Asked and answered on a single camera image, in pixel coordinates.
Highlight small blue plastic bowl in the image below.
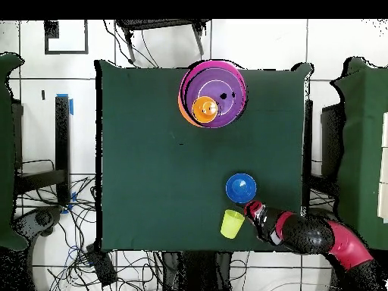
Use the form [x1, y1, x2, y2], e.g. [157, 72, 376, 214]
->
[225, 173, 258, 204]

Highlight yellow plastic cup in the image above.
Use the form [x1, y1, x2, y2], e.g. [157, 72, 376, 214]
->
[220, 209, 246, 239]

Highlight orange plastic cup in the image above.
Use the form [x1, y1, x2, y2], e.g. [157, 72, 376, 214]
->
[191, 95, 219, 124]

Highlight large orange plastic bowl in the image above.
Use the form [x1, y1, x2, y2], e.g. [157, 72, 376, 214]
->
[177, 96, 201, 129]

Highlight purple plastic bowl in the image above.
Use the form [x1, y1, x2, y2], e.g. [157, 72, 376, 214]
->
[185, 67, 249, 129]

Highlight large pink plastic bowl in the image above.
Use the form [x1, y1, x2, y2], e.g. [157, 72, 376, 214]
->
[178, 59, 248, 122]

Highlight black office chair base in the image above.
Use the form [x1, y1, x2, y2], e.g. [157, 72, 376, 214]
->
[13, 205, 64, 237]
[305, 207, 340, 222]

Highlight black metal floor stand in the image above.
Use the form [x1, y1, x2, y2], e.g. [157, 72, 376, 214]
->
[14, 95, 71, 207]
[321, 104, 345, 180]

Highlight dark green table cloth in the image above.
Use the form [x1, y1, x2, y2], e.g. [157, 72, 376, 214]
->
[94, 58, 314, 255]

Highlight green cloth covered table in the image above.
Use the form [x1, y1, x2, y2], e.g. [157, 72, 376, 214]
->
[330, 57, 388, 251]
[0, 52, 28, 251]

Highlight black power box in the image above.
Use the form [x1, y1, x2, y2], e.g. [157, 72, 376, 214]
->
[86, 243, 118, 287]

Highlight blue tape strip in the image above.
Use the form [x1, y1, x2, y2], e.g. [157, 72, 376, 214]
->
[61, 191, 77, 214]
[55, 93, 74, 116]

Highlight black metal stand legs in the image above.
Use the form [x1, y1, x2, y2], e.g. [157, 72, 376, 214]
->
[116, 19, 211, 64]

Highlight tangle of cables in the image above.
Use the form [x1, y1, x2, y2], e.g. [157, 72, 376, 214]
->
[17, 158, 164, 291]

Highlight black square frame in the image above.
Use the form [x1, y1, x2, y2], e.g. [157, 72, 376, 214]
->
[44, 19, 89, 55]

